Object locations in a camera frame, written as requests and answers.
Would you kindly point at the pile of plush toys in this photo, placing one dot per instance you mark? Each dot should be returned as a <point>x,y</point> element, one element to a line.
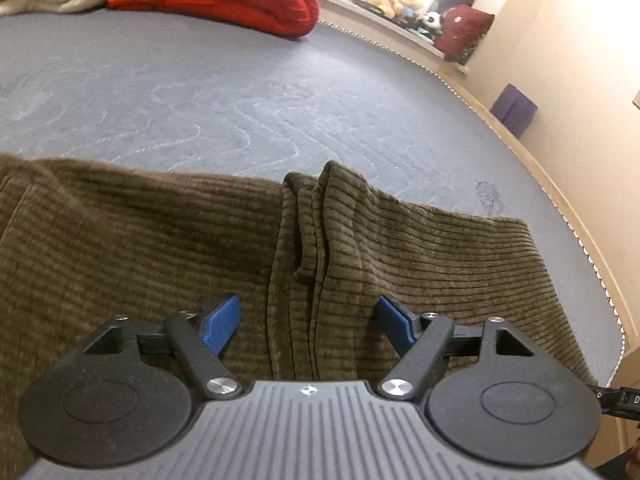
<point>400,7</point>

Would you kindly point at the grey quilted mattress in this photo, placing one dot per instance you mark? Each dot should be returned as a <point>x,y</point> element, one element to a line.
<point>225,85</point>

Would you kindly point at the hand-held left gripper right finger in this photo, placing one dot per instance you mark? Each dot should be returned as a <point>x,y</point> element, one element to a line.
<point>397,325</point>

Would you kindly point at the purple box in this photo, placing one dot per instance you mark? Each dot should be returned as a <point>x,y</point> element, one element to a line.
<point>514,110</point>

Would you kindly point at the dark red pillow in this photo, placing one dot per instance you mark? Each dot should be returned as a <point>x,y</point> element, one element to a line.
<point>465,27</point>

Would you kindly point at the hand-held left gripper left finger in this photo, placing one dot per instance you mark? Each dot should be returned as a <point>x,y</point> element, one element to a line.
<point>222,322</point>

